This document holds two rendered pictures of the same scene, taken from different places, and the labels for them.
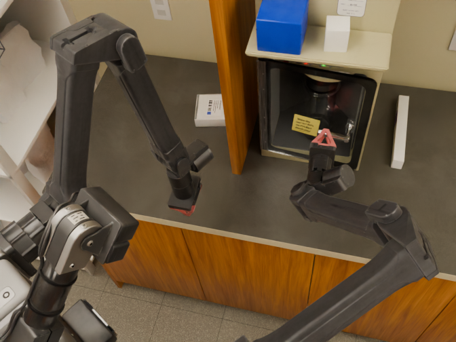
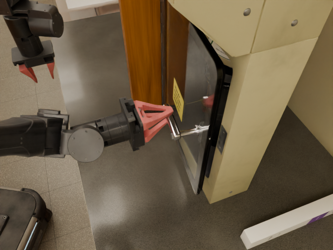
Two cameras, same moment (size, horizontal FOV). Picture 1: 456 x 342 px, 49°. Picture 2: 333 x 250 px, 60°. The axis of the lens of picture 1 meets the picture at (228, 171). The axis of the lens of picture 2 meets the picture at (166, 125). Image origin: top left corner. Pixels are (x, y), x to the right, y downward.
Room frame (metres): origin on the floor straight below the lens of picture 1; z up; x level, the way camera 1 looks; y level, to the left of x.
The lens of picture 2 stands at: (0.55, -0.58, 1.65)
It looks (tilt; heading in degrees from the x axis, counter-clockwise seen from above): 51 degrees down; 48
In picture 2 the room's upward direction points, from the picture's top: straight up
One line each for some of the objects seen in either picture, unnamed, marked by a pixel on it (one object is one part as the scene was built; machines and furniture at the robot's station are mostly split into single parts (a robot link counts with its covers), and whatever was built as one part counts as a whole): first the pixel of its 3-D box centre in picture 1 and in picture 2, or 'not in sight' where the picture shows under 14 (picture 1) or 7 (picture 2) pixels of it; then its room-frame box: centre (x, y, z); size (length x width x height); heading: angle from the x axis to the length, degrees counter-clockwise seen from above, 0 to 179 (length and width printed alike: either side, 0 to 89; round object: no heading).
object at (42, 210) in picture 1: (60, 216); not in sight; (0.54, 0.36, 1.43); 0.10 x 0.05 x 0.09; 129
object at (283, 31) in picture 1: (282, 23); not in sight; (0.88, -0.17, 1.56); 0.10 x 0.10 x 0.09; 69
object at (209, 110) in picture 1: (218, 110); not in sight; (1.17, 0.00, 0.96); 0.16 x 0.12 x 0.04; 80
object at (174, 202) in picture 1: (182, 186); (29, 44); (0.71, 0.12, 1.21); 0.10 x 0.07 x 0.07; 159
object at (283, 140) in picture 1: (312, 119); (182, 96); (0.88, -0.26, 1.19); 0.30 x 0.01 x 0.40; 63
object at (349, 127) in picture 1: (335, 131); (179, 120); (0.82, -0.31, 1.20); 0.10 x 0.05 x 0.03; 63
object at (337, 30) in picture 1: (336, 34); not in sight; (0.83, -0.28, 1.54); 0.05 x 0.05 x 0.06; 74
